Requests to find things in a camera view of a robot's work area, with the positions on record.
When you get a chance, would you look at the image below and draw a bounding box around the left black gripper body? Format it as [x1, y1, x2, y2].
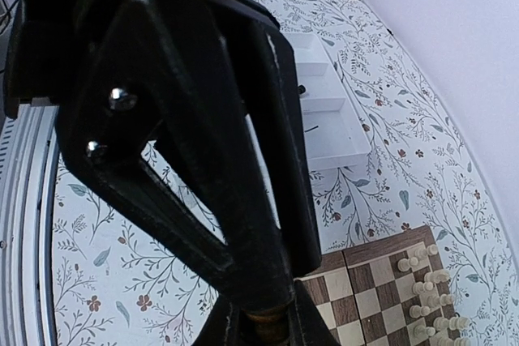
[3, 0, 280, 119]

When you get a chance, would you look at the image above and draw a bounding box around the wooden chess board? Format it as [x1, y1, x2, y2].
[302, 226, 470, 345]

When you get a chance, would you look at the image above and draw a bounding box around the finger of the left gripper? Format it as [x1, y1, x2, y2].
[218, 21, 325, 278]
[56, 0, 292, 310]

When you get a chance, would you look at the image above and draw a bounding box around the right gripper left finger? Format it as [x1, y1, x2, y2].
[194, 295, 246, 346]

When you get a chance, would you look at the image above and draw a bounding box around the floral table cloth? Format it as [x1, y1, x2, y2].
[52, 0, 518, 345]

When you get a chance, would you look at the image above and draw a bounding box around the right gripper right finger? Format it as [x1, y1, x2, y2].
[287, 280, 340, 346]

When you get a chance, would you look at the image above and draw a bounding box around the white plastic tray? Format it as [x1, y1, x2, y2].
[284, 32, 371, 170]

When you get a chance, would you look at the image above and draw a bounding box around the dark chess pawn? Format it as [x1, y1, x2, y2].
[245, 305, 290, 345]

